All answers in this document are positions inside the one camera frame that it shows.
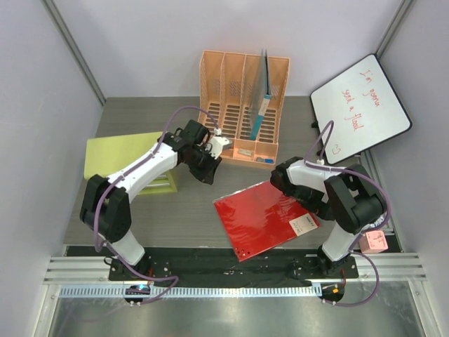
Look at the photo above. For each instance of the small white eraser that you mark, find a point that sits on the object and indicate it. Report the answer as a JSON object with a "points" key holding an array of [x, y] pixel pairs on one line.
{"points": [[245, 152]]}

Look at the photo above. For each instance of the blue patterned tape roll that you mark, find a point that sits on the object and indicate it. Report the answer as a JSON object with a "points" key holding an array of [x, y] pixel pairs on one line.
{"points": [[378, 222]]}

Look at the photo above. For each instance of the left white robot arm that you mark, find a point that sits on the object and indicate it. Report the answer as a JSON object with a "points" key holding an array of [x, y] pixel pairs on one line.
{"points": [[105, 208]]}

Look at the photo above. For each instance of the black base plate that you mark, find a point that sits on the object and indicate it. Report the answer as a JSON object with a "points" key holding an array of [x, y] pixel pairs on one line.
{"points": [[220, 268]]}

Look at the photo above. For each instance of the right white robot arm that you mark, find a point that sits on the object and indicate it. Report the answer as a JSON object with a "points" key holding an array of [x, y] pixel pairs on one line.
{"points": [[346, 196]]}

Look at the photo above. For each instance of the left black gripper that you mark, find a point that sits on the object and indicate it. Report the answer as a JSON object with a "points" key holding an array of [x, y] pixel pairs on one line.
{"points": [[208, 174]]}

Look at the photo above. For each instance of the green metal drawer cabinet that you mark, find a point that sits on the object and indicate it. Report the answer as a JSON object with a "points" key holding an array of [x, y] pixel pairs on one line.
{"points": [[107, 155]]}

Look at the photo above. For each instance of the small whiteboard with writing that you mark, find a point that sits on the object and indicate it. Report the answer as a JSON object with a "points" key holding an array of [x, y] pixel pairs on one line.
{"points": [[364, 107]]}

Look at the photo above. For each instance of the red A4 folder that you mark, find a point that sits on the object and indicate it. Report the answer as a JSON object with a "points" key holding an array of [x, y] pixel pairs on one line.
{"points": [[260, 218]]}

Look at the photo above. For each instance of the teal A4 folder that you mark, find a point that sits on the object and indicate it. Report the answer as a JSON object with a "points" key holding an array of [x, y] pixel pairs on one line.
{"points": [[261, 95]]}

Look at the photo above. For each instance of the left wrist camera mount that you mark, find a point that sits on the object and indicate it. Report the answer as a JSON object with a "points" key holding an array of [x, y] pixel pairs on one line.
{"points": [[218, 143]]}

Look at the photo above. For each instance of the orange plastic file organizer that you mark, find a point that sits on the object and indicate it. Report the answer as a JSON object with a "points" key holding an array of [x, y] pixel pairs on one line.
{"points": [[226, 81]]}

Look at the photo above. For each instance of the pink cube block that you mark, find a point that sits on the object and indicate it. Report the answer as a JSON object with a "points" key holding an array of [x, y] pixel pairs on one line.
{"points": [[373, 242]]}

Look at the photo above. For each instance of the blue and grey marker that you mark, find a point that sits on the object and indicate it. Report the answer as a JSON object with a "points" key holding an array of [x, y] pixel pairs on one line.
{"points": [[264, 160]]}

